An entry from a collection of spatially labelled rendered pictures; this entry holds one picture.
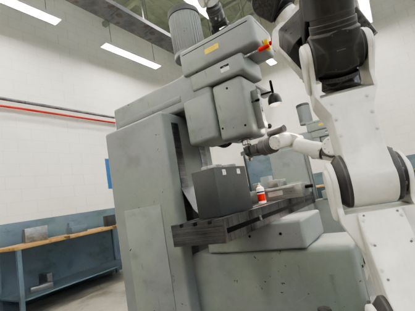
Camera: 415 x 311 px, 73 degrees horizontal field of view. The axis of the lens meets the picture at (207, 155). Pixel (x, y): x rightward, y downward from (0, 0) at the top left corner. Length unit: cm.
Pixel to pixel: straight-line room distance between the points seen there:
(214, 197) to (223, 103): 61
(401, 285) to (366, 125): 38
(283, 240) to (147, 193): 79
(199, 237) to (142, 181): 74
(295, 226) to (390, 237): 55
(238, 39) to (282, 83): 714
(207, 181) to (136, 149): 73
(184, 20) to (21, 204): 412
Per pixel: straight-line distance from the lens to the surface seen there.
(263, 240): 135
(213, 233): 99
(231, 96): 150
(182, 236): 108
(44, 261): 536
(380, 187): 80
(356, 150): 81
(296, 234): 129
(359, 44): 86
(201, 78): 161
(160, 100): 179
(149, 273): 174
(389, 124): 794
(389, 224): 82
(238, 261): 145
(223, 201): 108
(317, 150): 126
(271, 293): 143
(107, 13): 425
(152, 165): 162
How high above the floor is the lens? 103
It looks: 9 degrees up
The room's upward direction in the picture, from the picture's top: 10 degrees counter-clockwise
